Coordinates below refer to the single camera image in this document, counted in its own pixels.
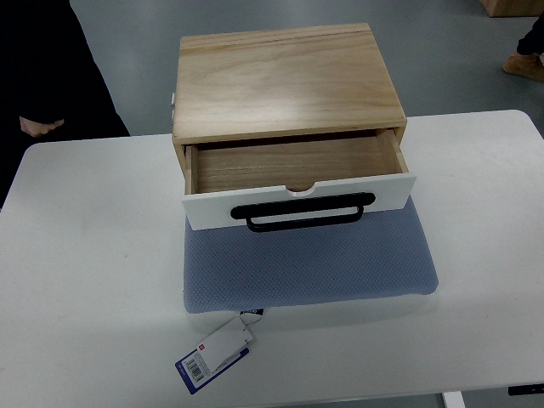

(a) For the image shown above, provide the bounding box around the black drawer handle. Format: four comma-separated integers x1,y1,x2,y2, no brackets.
230,192,376,233

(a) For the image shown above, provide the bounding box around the white drawer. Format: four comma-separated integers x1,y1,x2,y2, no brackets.
181,128,416,230

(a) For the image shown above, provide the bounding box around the wooden drawer cabinet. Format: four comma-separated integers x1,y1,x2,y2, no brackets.
173,24,407,171

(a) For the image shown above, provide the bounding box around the blue-grey cushion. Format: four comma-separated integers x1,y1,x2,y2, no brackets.
184,201,439,314

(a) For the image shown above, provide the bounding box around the white latch on cabinet side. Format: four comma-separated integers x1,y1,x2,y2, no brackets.
170,93,175,125

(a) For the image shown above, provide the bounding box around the white and blue price tag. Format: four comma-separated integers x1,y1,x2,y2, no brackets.
175,317,254,394

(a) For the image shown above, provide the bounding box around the person in black clothes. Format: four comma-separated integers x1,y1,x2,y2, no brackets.
1,1,130,199

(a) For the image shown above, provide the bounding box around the white table leg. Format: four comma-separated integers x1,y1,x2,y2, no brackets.
442,391,466,408

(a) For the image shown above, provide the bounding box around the person with tan boot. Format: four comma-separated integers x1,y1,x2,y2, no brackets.
502,14,543,82

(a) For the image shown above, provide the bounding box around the cardboard box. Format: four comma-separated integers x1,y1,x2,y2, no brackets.
479,0,543,17

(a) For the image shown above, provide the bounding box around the black table control panel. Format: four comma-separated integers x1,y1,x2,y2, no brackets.
507,383,544,396

